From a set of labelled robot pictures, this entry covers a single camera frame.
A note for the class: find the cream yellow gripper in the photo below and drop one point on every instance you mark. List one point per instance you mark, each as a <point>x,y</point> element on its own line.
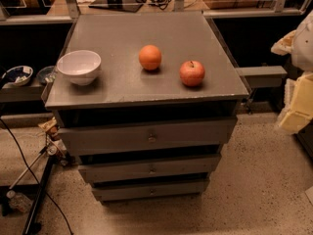
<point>303,48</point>

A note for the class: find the grey bottom drawer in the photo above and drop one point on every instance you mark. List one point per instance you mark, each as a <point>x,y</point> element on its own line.
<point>140,191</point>

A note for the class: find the grey drawer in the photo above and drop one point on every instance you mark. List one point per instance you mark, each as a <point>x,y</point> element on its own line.
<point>98,173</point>
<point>117,138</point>
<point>140,191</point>

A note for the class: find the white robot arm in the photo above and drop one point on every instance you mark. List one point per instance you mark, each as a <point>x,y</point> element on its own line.
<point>299,44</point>

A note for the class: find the grey middle drawer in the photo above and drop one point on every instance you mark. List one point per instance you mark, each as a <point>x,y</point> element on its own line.
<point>98,173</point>

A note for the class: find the grey drawer cabinet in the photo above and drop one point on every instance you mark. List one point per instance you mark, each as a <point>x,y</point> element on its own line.
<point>126,93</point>

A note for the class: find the grey top drawer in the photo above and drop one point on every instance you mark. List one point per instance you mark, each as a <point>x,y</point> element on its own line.
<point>117,138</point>

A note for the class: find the grey side shelf right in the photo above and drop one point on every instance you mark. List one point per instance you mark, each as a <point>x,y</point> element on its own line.
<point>262,77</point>

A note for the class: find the red apple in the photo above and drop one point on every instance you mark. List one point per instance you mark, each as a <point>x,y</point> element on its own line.
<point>192,73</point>

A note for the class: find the orange fruit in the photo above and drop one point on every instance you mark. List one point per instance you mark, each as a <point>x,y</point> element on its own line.
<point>150,57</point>

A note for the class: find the black monitor base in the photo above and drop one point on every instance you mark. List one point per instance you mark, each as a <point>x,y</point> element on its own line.
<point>131,6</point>

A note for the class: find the dark small bowl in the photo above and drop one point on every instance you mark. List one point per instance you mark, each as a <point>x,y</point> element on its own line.
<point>46,75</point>

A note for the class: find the crumpled snack wrapper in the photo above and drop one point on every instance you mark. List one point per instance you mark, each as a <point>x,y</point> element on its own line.
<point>50,127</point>

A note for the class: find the grey left shelf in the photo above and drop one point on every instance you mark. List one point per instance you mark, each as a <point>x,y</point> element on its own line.
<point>11,93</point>

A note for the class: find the blue white bowl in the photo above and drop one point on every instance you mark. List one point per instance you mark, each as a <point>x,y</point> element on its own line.
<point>17,76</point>

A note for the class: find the black tripod stand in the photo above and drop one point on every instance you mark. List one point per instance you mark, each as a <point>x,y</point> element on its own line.
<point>31,226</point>

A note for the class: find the clear plastic bottle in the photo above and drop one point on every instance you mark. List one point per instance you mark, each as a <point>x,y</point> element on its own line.
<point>19,201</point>

